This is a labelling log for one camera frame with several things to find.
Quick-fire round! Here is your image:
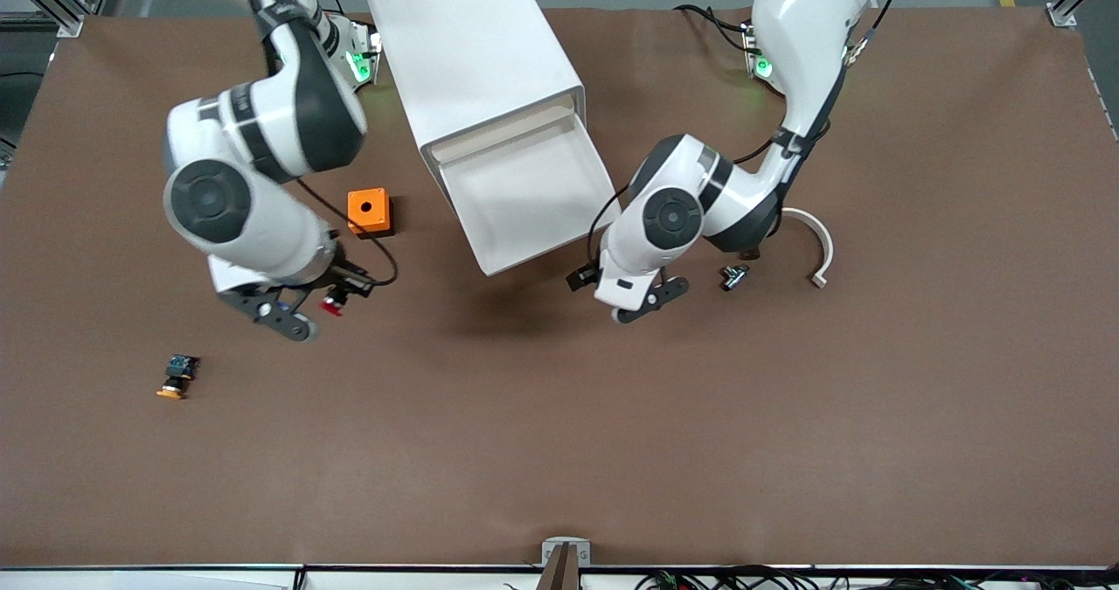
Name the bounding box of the black camera cable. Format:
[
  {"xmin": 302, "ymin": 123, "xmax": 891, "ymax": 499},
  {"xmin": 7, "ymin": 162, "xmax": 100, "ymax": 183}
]
[
  {"xmin": 293, "ymin": 177, "xmax": 400, "ymax": 287},
  {"xmin": 587, "ymin": 0, "xmax": 903, "ymax": 266}
]

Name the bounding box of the orange box with hole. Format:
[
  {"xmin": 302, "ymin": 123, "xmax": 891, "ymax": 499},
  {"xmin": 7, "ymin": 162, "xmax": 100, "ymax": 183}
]
[{"xmin": 347, "ymin": 188, "xmax": 395, "ymax": 239}]

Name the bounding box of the orange capped push button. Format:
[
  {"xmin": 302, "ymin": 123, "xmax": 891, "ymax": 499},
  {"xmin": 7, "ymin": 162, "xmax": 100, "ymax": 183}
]
[{"xmin": 156, "ymin": 354, "xmax": 201, "ymax": 400}]

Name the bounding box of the grey camera stand bracket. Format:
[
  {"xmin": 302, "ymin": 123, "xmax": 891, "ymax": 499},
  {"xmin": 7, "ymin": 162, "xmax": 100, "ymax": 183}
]
[{"xmin": 538, "ymin": 538, "xmax": 592, "ymax": 590}]

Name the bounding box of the brown table mat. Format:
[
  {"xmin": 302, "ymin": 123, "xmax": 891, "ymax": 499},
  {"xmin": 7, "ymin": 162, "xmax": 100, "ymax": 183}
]
[{"xmin": 0, "ymin": 4, "xmax": 1119, "ymax": 570}]

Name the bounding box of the black cable bundle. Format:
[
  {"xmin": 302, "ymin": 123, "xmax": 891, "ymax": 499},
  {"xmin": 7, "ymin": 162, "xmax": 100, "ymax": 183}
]
[{"xmin": 636, "ymin": 564, "xmax": 1119, "ymax": 590}]

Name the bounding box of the black base cable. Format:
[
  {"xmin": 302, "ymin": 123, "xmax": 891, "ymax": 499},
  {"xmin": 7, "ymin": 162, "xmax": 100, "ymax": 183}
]
[{"xmin": 672, "ymin": 3, "xmax": 758, "ymax": 54}]

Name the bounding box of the white half ring clamp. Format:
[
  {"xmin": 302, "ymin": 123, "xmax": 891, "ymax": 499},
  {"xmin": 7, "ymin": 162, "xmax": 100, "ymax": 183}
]
[{"xmin": 781, "ymin": 208, "xmax": 835, "ymax": 289}]

